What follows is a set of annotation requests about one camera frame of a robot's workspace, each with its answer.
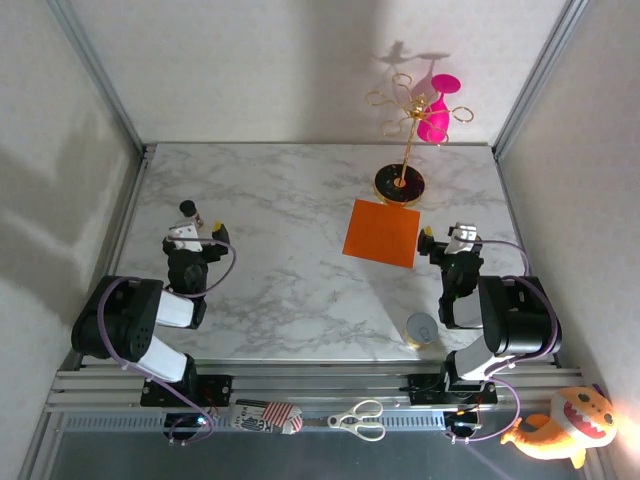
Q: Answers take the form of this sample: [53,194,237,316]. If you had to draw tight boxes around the orange paper sheet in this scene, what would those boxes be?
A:
[342,198,422,270]

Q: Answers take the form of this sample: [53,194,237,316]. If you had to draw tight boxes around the small dark bottle black cap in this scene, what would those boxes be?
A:
[178,199,206,229]

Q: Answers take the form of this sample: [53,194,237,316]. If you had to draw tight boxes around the tin can silver lid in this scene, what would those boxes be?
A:
[403,312,440,350]

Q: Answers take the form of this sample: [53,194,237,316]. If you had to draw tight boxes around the pink wine glass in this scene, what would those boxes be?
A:
[416,73,462,145]

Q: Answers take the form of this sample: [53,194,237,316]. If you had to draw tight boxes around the black controller board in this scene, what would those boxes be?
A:
[163,412,209,441]
[444,410,484,435]

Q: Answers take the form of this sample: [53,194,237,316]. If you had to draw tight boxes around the printed striped pouch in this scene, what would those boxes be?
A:
[228,398,305,435]

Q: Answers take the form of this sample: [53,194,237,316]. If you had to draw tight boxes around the orange fish plush toy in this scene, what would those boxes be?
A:
[499,383,619,470]

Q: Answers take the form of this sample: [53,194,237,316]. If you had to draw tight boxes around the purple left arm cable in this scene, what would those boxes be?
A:
[97,238,239,446]

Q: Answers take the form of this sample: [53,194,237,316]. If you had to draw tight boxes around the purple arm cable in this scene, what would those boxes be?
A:
[97,238,239,446]
[444,238,562,446]

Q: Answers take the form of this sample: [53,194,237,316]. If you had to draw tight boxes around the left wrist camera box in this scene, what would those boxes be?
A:
[167,223,207,252]

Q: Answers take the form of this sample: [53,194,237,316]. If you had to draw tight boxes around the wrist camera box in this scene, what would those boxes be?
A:
[446,223,485,256]
[167,223,207,252]

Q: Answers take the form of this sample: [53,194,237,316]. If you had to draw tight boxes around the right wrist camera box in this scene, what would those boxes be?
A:
[446,223,485,256]

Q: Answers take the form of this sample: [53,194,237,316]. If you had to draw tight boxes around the gold wire glass rack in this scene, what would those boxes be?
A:
[364,72,475,207]

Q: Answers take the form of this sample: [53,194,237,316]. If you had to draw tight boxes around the aluminium side rail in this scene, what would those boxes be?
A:
[492,149,560,369]
[74,144,156,371]

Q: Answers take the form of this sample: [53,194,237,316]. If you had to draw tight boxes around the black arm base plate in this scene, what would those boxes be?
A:
[407,372,499,405]
[139,373,234,407]

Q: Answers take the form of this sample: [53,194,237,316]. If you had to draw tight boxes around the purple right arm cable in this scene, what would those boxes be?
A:
[444,238,562,446]

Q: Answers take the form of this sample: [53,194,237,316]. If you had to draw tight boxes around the grey perforated cable duct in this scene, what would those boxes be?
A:
[59,412,451,432]

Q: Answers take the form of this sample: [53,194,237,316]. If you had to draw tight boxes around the aluminium frame rail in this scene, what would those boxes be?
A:
[44,367,586,414]

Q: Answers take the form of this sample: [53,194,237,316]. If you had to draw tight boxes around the white handled scissors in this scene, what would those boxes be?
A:
[327,398,387,442]

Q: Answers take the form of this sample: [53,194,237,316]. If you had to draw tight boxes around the aluminium frame post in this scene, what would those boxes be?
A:
[47,0,146,156]
[492,0,586,159]

